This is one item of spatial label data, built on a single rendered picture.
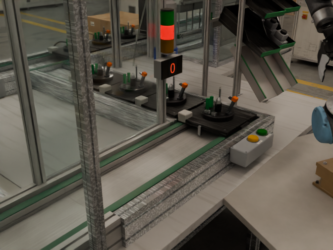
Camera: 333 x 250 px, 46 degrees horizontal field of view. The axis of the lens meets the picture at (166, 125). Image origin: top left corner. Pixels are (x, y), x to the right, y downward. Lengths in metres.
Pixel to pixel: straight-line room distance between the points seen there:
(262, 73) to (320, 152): 0.45
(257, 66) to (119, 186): 0.93
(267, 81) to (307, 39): 4.07
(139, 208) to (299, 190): 0.59
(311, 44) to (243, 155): 4.59
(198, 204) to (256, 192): 0.22
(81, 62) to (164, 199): 0.58
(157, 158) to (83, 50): 0.74
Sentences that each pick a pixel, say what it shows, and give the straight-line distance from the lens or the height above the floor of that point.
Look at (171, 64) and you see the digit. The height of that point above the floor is 1.22.
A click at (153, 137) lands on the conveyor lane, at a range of 1.52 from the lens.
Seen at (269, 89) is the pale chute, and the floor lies 1.02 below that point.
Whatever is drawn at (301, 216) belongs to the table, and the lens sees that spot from 1.33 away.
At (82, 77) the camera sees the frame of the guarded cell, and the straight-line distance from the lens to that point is 0.79.
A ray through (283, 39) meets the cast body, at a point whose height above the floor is 1.23.
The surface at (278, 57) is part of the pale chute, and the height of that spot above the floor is 1.12.
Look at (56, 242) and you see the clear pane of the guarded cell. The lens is 0.92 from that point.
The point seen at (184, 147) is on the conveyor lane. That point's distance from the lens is 1.52.
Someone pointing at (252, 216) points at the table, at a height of 0.86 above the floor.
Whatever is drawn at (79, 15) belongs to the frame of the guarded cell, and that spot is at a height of 1.51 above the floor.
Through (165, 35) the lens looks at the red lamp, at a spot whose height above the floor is 1.33.
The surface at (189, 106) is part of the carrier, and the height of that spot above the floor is 0.97.
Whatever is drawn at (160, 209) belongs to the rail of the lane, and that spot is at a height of 0.91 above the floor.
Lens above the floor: 1.64
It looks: 25 degrees down
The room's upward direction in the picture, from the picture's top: straight up
